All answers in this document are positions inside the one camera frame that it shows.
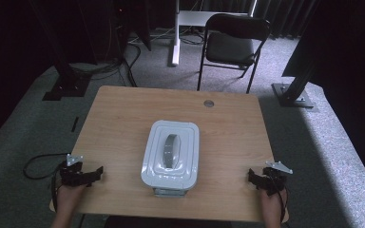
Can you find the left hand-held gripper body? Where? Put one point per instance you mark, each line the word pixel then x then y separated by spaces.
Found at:
pixel 72 175

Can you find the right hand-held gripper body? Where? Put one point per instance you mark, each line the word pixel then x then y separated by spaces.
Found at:
pixel 274 182

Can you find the white plastic storage box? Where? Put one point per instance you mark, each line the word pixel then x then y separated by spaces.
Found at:
pixel 170 192

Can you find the white storage box lid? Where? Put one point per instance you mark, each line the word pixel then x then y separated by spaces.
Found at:
pixel 171 155

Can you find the person's left hand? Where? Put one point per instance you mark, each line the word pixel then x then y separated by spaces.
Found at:
pixel 68 198

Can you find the person's right hand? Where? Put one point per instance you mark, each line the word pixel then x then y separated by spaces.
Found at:
pixel 272 205

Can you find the small black floor strip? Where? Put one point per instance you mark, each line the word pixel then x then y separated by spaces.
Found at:
pixel 75 124

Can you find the person's dark clothing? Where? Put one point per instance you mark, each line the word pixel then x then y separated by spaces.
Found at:
pixel 168 222

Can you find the round grey table grommet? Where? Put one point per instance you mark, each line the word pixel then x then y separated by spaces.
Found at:
pixel 208 103

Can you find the black metal stand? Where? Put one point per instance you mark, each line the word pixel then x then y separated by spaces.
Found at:
pixel 293 93
pixel 66 82

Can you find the black folding chair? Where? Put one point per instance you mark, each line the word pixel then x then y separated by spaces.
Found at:
pixel 231 47

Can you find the dark curtain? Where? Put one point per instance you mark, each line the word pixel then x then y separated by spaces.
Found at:
pixel 285 15

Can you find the white desk frame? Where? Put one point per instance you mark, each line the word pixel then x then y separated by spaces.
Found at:
pixel 179 28

